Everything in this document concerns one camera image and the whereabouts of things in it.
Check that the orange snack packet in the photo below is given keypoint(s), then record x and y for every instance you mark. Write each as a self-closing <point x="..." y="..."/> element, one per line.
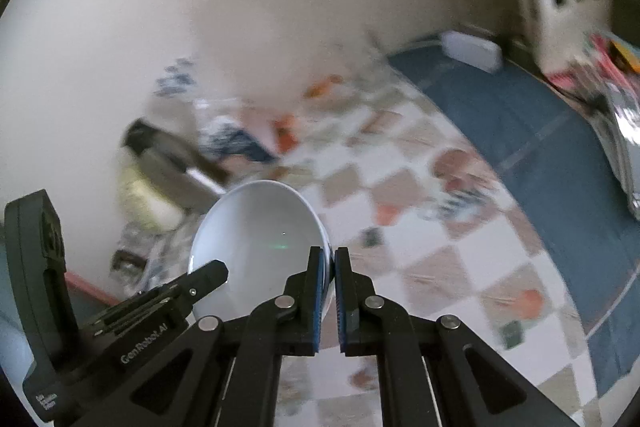
<point x="285" y="132"/>

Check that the napa cabbage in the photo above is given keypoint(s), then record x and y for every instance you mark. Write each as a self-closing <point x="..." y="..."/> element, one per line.
<point x="140" y="197"/>

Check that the small white round bowl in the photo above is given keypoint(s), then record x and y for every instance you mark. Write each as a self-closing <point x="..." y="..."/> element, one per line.
<point x="260" y="227"/>

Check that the white power strip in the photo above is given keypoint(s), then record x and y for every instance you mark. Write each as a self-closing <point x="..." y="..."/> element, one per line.
<point x="470" y="49"/>

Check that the checkered printed tablecloth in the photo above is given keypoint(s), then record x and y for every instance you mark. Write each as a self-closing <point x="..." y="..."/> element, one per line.
<point x="540" y="132"/>

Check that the stainless steel thermos jug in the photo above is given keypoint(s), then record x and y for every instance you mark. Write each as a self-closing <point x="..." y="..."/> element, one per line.
<point x="165" y="167"/>

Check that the teal panel with pink edge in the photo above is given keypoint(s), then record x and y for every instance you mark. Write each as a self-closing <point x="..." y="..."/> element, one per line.
<point x="90" y="284"/>

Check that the toast bread bag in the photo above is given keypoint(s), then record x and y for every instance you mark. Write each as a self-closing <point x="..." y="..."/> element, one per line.
<point x="235" y="142"/>

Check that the glass teapot dark lid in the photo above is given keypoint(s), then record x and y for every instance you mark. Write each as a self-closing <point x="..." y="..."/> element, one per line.
<point x="127" y="261"/>

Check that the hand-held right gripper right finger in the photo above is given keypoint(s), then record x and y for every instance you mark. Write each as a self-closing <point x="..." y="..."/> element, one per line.
<point x="342" y="307"/>

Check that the glass cups on tray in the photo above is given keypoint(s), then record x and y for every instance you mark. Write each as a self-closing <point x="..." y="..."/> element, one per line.
<point x="160" y="252"/>

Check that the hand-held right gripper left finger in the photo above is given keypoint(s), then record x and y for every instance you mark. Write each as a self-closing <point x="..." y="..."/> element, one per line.
<point x="316" y="307"/>

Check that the pile of colourful magazines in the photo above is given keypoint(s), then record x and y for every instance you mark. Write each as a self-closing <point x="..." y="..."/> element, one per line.
<point x="620" y="132"/>

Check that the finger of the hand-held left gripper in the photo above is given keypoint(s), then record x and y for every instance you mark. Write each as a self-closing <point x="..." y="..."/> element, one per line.
<point x="207" y="277"/>

